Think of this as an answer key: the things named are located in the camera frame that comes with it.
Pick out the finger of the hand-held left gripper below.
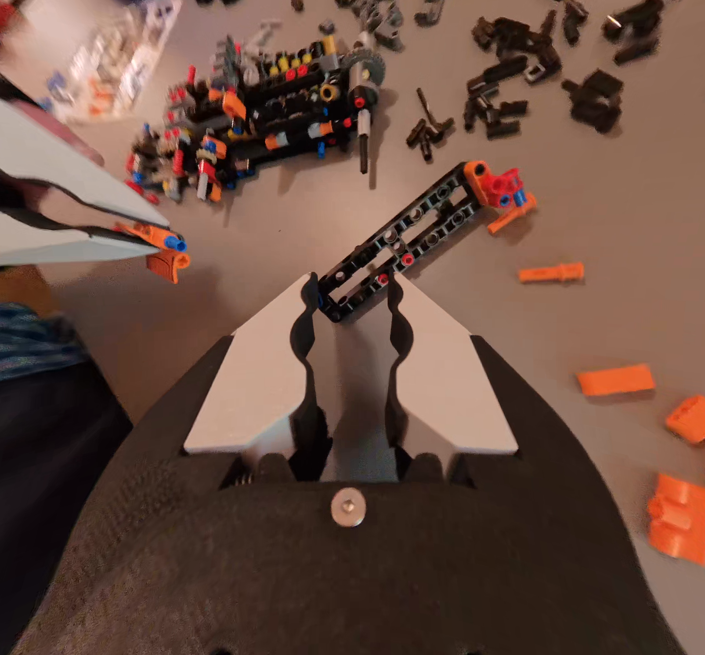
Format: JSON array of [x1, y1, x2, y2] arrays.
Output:
[[0, 99, 170, 232], [0, 209, 169, 266]]

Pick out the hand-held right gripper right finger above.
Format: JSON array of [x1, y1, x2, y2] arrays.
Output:
[[384, 271, 521, 456]]

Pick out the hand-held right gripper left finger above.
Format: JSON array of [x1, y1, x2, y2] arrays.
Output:
[[182, 271, 321, 456]]

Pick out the orange lego piece with blue pin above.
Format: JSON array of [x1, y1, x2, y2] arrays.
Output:
[[116, 221, 191, 285]]

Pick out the black lego frame with orange end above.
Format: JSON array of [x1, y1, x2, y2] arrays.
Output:
[[318, 160, 538, 324]]

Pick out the multicolour lego chassis assembly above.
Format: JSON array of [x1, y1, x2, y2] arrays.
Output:
[[126, 33, 386, 205]]

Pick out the lego sticker sheet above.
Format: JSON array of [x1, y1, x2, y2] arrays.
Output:
[[41, 0, 184, 123]]

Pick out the orange lego pin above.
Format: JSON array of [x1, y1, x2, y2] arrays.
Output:
[[518, 261, 586, 285]]

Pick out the flat orange lego panel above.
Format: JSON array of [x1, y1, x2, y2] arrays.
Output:
[[575, 363, 656, 397]]

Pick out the angled orange lego panel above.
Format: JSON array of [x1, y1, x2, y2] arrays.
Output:
[[665, 395, 705, 445]]

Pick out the large orange lego panel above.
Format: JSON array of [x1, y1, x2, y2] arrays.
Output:
[[646, 473, 705, 567]]

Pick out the pile of black lego pieces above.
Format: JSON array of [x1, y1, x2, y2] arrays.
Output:
[[405, 0, 700, 165]]

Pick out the person's dark pants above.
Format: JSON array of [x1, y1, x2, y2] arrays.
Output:
[[0, 360, 134, 639]]

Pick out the pile of light grey connectors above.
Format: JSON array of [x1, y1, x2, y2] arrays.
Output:
[[212, 19, 284, 61]]

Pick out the pile of dark grey pieces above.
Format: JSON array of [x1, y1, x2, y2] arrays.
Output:
[[333, 0, 470, 54]]

